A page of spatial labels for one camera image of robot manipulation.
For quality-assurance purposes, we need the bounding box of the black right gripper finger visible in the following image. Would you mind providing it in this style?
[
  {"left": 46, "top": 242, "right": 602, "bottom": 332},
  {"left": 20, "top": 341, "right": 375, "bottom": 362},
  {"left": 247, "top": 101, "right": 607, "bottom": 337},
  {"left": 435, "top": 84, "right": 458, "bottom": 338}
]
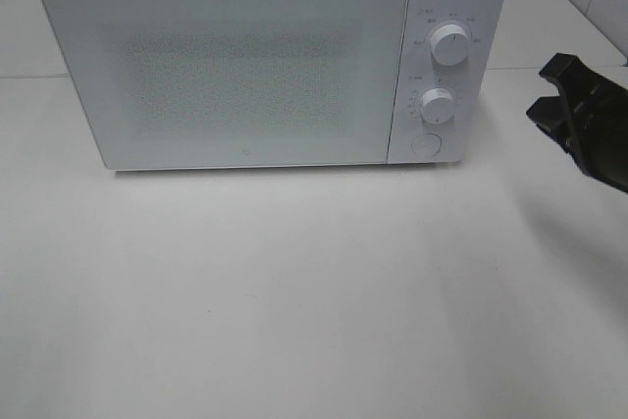
[
  {"left": 526, "top": 97, "right": 627, "bottom": 192},
  {"left": 539, "top": 53, "right": 627, "bottom": 144}
]

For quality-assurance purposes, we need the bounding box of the white timer knob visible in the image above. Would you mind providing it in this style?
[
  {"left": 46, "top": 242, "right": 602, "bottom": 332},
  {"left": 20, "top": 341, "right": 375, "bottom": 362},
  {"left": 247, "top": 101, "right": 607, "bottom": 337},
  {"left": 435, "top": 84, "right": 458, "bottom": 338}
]
[{"left": 418, "top": 87, "right": 456, "bottom": 125}]

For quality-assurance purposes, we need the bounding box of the round white door button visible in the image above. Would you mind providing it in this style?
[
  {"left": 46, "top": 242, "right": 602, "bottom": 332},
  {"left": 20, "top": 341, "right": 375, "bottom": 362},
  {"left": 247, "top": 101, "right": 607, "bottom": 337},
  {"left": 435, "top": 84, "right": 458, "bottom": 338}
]
[{"left": 411, "top": 133, "right": 442, "bottom": 162}]

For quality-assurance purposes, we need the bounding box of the white microwave door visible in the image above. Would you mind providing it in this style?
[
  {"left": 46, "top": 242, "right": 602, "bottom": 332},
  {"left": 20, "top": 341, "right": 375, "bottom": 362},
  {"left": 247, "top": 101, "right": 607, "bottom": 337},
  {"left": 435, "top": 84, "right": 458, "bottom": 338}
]
[{"left": 42, "top": 0, "right": 406, "bottom": 171}]

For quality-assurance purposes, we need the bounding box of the upper white power knob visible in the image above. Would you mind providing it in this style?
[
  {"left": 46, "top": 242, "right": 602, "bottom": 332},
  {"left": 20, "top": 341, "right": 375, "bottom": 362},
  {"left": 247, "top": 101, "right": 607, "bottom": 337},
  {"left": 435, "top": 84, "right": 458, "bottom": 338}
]
[{"left": 427, "top": 21, "right": 472, "bottom": 67}]

